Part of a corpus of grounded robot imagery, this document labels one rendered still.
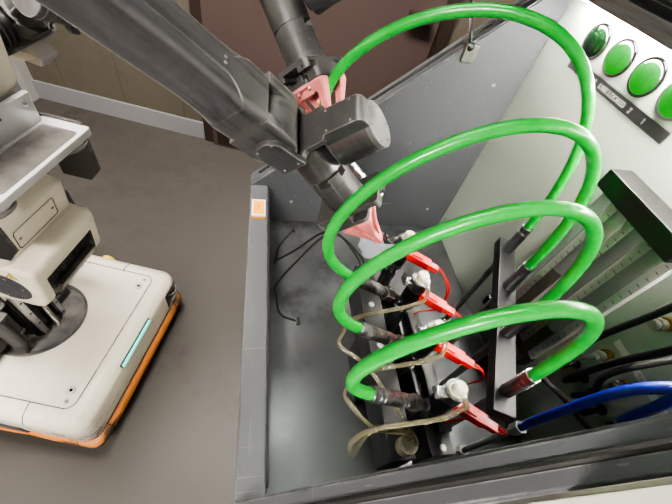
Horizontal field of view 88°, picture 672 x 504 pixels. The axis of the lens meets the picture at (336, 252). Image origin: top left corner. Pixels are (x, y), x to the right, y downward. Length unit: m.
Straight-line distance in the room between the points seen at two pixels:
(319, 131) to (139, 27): 0.19
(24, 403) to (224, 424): 0.62
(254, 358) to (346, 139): 0.38
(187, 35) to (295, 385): 0.58
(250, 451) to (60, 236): 0.70
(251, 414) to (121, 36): 0.48
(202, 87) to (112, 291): 1.26
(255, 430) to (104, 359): 0.92
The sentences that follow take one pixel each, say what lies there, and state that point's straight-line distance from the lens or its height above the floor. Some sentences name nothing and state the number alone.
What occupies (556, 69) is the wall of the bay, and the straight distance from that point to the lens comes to 0.81.
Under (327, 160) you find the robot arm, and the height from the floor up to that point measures 1.25.
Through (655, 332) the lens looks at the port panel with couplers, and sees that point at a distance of 0.63.
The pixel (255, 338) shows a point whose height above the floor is 0.95.
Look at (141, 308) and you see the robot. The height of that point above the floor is 0.28.
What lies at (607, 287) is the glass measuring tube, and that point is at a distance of 0.62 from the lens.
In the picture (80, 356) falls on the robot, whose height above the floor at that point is 0.28.
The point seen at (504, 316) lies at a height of 1.31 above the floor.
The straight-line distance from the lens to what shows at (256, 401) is 0.58.
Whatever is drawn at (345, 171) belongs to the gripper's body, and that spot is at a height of 1.24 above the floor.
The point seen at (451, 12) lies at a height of 1.41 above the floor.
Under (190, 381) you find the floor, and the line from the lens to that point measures 1.62.
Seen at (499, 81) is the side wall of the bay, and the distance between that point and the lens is 0.84.
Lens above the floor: 1.51
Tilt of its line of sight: 49 degrees down
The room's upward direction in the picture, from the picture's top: 16 degrees clockwise
